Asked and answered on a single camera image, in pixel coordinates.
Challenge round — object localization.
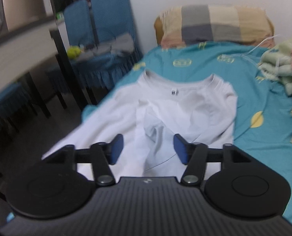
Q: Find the white charging cable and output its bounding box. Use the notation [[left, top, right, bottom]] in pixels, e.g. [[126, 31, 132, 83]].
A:
[[244, 34, 281, 67]]

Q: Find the grey cloth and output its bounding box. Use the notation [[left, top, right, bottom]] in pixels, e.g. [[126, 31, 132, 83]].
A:
[[77, 33, 135, 61]]

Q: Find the plaid pillow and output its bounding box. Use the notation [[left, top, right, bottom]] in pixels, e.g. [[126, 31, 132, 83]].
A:
[[158, 4, 275, 48]]

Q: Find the pale green fluffy blanket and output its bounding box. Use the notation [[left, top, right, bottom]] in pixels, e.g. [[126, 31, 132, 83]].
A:
[[258, 35, 292, 96]]

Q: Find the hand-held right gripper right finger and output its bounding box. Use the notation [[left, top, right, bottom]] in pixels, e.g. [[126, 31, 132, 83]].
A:
[[173, 133, 253, 186]]

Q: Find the white shirt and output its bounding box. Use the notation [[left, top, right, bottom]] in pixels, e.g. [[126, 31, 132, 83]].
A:
[[41, 69, 238, 180]]

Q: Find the teal printed bed sheet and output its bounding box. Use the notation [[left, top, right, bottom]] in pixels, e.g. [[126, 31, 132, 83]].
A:
[[82, 41, 292, 223]]

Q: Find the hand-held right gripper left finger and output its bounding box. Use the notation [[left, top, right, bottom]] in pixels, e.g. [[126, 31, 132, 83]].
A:
[[41, 133, 124, 186]]

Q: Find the blue covered chair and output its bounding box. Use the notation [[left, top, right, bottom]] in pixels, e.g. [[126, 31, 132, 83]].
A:
[[83, 0, 144, 104], [0, 82, 38, 128], [45, 0, 97, 109]]

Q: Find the white table with dark top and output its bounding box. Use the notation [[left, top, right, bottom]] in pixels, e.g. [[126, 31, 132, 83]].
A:
[[0, 15, 73, 118]]

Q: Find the yellow-green ball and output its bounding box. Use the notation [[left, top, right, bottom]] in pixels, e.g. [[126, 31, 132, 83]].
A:
[[67, 46, 82, 60]]

